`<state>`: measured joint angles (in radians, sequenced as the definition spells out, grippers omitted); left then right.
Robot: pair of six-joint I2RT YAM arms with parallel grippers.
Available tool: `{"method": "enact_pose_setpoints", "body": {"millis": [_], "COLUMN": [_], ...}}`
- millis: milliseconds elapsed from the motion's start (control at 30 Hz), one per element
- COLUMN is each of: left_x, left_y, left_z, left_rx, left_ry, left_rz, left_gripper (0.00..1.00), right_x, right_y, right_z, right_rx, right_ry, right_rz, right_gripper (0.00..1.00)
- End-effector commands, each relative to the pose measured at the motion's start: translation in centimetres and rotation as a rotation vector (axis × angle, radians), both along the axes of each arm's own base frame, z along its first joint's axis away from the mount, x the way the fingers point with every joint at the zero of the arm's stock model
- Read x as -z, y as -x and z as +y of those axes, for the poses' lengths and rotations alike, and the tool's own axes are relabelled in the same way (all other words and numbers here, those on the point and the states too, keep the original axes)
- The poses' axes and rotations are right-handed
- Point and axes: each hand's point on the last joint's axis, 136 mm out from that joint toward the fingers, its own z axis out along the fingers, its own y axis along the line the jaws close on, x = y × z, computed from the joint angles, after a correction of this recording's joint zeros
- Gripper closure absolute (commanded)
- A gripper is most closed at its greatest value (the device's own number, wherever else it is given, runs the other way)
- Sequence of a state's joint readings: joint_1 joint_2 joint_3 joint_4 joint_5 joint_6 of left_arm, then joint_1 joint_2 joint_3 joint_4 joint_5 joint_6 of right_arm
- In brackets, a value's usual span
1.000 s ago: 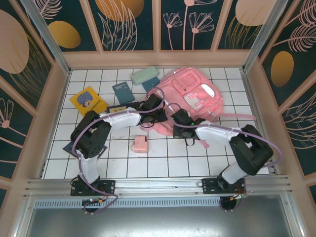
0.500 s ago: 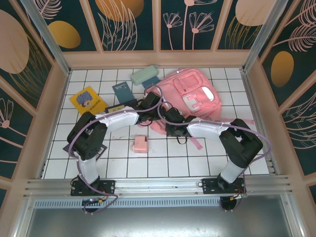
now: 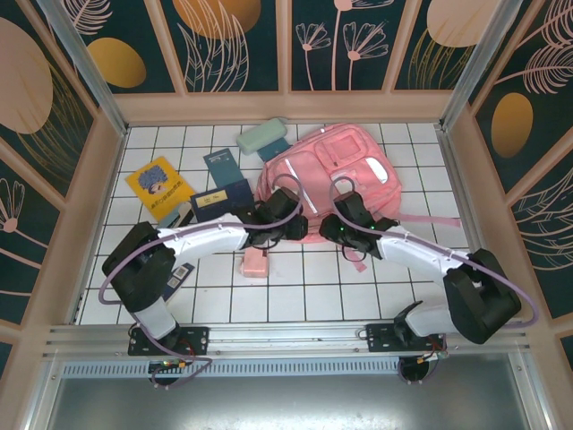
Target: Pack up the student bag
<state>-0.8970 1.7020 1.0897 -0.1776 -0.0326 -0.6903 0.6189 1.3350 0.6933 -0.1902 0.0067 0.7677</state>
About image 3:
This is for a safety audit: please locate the navy book with yellow label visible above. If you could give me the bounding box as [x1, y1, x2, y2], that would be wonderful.
[190, 178, 254, 223]

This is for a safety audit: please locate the pink backpack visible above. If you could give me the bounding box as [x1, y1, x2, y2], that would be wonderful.
[254, 124, 462, 273]

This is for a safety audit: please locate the blue and cream stapler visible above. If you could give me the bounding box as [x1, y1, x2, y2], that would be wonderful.
[158, 201, 196, 229]

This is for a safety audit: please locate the teal square notebook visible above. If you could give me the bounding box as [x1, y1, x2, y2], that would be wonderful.
[255, 136, 293, 163]

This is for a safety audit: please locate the mint green glasses case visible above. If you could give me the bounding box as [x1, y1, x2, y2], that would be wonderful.
[235, 116, 288, 156]

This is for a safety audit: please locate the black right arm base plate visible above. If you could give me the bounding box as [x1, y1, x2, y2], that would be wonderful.
[365, 322, 449, 355]

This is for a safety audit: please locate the aluminium mounting rail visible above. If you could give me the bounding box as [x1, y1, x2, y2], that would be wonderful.
[42, 318, 532, 359]

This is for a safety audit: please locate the grey slotted cable duct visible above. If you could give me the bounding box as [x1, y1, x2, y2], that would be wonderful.
[60, 360, 511, 380]

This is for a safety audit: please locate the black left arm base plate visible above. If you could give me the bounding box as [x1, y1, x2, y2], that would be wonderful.
[128, 326, 210, 357]

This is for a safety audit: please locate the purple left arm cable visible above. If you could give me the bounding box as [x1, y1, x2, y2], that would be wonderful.
[98, 173, 311, 391]

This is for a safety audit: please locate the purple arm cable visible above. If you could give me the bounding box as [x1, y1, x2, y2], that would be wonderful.
[98, 173, 311, 391]
[329, 176, 539, 387]

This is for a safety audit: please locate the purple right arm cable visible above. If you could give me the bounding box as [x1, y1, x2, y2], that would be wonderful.
[329, 176, 539, 387]

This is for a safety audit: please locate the aluminium frame post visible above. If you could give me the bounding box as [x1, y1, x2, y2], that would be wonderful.
[438, 0, 525, 131]
[35, 0, 130, 136]

